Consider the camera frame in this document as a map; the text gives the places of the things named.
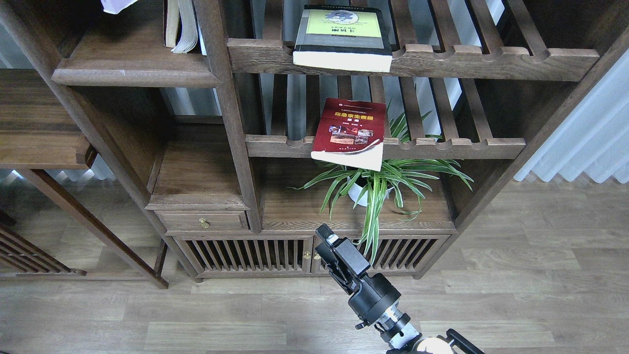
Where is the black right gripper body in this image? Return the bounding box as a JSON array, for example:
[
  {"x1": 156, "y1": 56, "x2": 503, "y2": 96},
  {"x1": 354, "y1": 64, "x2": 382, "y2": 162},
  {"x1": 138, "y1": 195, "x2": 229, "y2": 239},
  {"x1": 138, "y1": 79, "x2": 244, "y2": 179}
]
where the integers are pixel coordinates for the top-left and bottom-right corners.
[{"x1": 319, "y1": 238, "x2": 401, "y2": 326}]

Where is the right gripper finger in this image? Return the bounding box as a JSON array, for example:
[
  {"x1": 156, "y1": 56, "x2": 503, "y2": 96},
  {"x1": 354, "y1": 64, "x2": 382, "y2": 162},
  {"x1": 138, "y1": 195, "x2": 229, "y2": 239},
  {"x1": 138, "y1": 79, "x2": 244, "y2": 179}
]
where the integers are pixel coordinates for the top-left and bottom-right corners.
[{"x1": 315, "y1": 224, "x2": 340, "y2": 246}]

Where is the red cover book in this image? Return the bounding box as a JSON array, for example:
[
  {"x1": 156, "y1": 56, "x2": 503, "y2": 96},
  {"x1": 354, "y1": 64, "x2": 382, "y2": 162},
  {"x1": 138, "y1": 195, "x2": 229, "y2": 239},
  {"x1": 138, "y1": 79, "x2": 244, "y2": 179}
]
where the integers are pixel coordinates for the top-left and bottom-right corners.
[{"x1": 311, "y1": 98, "x2": 386, "y2": 171}]

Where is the yellow and black book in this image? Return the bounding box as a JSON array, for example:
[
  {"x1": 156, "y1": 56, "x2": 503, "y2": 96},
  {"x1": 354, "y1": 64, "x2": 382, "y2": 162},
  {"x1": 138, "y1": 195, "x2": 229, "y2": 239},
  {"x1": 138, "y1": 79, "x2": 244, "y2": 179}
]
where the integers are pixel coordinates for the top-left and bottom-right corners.
[{"x1": 292, "y1": 4, "x2": 393, "y2": 73}]

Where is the white lavender book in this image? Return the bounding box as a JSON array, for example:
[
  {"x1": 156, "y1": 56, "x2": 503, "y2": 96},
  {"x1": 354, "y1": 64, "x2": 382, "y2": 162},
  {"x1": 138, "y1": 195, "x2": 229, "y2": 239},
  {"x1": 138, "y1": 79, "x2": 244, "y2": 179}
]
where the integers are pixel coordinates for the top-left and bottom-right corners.
[{"x1": 101, "y1": 0, "x2": 137, "y2": 14}]

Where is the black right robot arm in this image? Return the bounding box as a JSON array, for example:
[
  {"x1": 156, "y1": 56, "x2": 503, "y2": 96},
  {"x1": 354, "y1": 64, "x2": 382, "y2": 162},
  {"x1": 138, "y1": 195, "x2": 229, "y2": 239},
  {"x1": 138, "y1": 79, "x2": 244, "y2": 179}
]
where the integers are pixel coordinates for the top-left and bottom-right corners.
[{"x1": 316, "y1": 224, "x2": 483, "y2": 354}]

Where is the white plant pot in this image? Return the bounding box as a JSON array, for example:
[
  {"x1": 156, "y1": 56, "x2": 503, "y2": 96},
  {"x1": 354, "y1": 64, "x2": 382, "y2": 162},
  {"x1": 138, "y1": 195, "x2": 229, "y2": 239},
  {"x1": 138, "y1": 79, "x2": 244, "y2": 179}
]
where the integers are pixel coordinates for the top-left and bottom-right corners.
[{"x1": 348, "y1": 171, "x2": 394, "y2": 207}]

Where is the green spider plant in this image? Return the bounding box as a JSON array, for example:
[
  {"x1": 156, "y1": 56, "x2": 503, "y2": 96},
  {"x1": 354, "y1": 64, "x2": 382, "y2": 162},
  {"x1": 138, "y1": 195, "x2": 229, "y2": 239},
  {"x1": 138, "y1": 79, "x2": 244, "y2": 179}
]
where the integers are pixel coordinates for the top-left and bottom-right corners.
[{"x1": 293, "y1": 103, "x2": 474, "y2": 266}]

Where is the dark wooden bookshelf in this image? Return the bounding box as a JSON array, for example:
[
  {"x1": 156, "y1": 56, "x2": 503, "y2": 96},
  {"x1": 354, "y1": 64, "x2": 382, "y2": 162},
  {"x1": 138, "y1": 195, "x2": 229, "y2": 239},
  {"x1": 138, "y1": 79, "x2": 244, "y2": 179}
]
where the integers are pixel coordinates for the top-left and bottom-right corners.
[{"x1": 1, "y1": 0, "x2": 628, "y2": 279}]

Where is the open-paged upright book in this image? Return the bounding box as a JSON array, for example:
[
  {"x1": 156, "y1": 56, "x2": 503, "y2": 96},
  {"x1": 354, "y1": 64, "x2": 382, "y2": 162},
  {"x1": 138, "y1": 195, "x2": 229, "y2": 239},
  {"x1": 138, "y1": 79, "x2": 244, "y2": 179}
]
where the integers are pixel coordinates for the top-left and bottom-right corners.
[{"x1": 171, "y1": 0, "x2": 199, "y2": 54}]

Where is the beige upright book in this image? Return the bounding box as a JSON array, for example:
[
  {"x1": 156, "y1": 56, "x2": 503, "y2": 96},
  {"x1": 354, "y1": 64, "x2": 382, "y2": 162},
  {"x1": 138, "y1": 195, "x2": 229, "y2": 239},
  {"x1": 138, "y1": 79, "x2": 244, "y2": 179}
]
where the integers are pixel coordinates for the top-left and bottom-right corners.
[{"x1": 164, "y1": 0, "x2": 180, "y2": 48}]

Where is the white pleated curtain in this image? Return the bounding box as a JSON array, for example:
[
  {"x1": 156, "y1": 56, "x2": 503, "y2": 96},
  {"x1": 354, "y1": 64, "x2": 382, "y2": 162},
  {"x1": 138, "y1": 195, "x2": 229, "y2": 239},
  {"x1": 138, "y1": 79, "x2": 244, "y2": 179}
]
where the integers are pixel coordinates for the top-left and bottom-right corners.
[{"x1": 515, "y1": 53, "x2": 629, "y2": 183}]

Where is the dark wooden side table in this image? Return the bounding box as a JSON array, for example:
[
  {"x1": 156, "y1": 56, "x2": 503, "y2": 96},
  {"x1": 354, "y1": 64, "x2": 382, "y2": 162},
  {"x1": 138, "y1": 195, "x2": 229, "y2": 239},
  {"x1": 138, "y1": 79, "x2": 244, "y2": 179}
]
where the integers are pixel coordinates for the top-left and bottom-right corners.
[{"x1": 1, "y1": 69, "x2": 169, "y2": 289}]

